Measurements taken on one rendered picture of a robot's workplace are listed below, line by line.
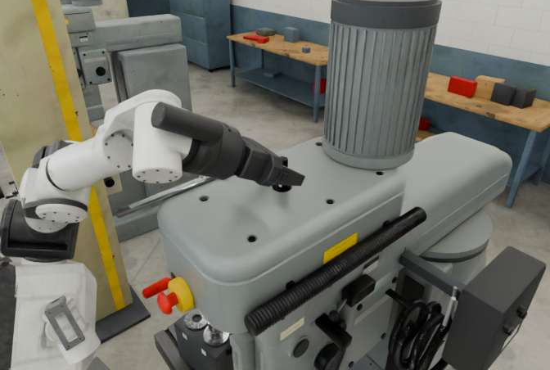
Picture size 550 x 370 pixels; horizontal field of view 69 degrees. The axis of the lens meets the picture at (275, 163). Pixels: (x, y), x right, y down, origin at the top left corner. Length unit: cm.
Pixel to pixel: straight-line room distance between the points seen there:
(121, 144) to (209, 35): 743
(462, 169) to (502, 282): 39
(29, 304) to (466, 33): 487
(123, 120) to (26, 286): 49
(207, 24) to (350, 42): 727
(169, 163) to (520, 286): 69
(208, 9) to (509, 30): 505
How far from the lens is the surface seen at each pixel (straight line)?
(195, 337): 153
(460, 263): 126
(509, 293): 90
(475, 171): 124
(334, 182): 79
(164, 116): 52
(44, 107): 235
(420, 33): 78
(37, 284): 101
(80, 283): 104
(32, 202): 78
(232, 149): 61
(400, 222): 85
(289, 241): 65
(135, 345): 301
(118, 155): 64
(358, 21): 75
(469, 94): 462
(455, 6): 526
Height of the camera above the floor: 230
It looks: 29 degrees down
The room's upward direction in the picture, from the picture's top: straight up
